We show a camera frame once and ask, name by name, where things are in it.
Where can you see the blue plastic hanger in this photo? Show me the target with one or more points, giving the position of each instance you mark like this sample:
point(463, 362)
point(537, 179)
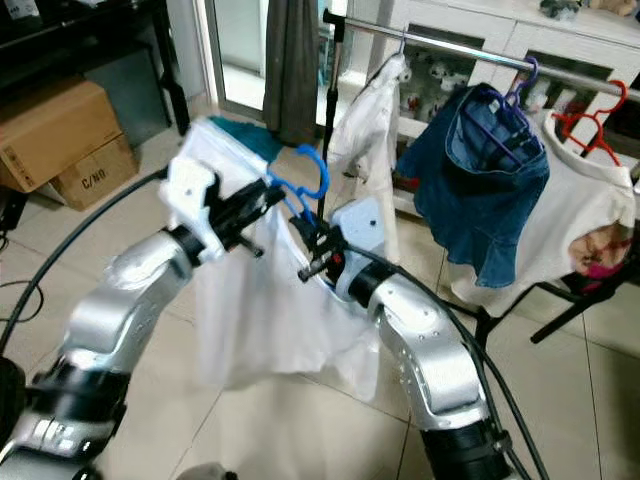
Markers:
point(323, 165)

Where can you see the plain white shirt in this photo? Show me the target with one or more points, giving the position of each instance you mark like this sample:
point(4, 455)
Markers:
point(260, 320)

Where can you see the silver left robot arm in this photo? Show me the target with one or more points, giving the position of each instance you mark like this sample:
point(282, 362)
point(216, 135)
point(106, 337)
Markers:
point(120, 300)

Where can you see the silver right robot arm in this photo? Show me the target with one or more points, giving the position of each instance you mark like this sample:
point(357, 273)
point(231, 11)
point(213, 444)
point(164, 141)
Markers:
point(420, 350)

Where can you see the purple plastic hanger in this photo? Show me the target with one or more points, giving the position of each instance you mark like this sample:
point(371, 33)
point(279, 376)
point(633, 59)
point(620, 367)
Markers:
point(520, 95)

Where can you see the red plastic hanger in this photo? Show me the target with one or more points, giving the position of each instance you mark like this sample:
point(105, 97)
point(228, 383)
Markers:
point(600, 117)

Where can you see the teal cloth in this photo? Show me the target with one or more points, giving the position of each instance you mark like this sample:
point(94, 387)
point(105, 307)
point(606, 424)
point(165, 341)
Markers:
point(255, 135)

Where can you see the narrow white hanging garment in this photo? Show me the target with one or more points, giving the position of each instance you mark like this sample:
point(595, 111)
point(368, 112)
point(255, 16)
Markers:
point(370, 130)

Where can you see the dark grey curtain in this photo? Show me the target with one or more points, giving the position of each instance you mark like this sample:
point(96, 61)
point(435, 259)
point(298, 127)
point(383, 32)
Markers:
point(290, 70)

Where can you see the small printed cardboard box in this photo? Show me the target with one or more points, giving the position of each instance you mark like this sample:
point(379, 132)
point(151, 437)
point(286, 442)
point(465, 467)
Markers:
point(100, 178)

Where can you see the blue denim garment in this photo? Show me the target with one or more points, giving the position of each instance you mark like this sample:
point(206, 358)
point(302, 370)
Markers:
point(470, 210)

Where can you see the large brown cardboard box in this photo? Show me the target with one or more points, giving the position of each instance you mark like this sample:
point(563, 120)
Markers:
point(50, 130)

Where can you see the white shirt with floral print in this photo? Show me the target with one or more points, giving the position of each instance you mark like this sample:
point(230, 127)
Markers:
point(560, 200)

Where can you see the grey robot left foot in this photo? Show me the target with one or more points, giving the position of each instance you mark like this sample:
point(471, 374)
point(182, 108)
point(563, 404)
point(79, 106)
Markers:
point(203, 472)

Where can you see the metal clothes rack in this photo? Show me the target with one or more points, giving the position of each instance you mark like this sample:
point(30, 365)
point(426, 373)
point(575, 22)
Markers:
point(460, 50)

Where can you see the black desk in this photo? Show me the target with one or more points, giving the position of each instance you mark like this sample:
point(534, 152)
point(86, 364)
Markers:
point(80, 35)

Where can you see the black padded object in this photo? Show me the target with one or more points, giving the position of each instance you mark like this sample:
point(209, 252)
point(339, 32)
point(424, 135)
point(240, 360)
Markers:
point(10, 420)

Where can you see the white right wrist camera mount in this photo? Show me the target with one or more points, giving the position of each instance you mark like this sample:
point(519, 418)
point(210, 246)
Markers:
point(360, 225)

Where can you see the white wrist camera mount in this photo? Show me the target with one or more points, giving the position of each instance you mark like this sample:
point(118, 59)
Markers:
point(190, 195)
point(360, 225)

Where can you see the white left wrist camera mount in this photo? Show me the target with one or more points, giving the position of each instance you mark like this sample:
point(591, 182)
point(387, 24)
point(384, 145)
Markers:
point(190, 195)

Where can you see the white sliding door frame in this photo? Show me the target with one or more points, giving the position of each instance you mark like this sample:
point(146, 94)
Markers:
point(212, 55)

